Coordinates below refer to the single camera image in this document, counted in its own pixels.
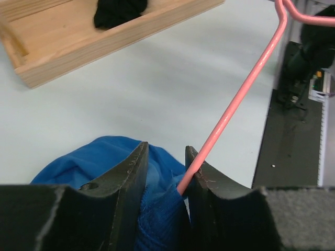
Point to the blue tank top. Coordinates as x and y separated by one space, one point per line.
163 222

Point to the pink wire hanger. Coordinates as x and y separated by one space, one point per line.
282 8

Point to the wooden clothes rack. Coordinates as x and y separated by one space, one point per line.
48 39

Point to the black garment on hanger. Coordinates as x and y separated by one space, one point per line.
112 13

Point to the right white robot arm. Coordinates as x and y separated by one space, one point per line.
302 61

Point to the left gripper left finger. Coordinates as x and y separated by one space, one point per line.
116 197

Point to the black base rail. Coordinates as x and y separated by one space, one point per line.
290 148

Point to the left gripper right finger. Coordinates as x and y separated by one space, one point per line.
225 215

